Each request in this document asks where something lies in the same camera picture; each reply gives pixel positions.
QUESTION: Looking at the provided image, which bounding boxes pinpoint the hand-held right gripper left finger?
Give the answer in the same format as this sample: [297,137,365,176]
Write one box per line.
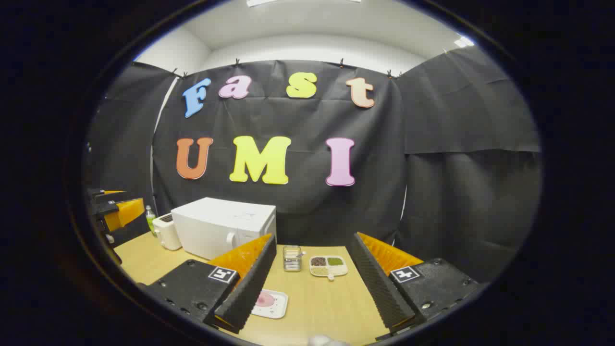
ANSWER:
[144,233,278,334]

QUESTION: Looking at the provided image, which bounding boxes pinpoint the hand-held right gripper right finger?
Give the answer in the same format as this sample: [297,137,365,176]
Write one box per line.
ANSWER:
[347,232,481,337]

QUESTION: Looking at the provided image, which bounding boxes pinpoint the white square plate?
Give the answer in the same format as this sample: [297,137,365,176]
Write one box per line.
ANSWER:
[250,289,289,320]

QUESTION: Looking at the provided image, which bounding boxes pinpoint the white microwave oven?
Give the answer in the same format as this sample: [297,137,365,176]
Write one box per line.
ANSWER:
[171,197,277,260]

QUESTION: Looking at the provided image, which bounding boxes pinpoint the white toaster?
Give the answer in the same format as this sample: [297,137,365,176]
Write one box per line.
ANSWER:
[153,214,183,251]

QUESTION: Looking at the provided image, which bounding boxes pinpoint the ribbed glass jar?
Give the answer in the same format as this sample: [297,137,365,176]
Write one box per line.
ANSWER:
[283,245,304,272]

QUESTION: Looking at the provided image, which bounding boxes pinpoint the white divided dish with grains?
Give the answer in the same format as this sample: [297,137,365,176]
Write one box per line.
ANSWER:
[309,255,349,281]

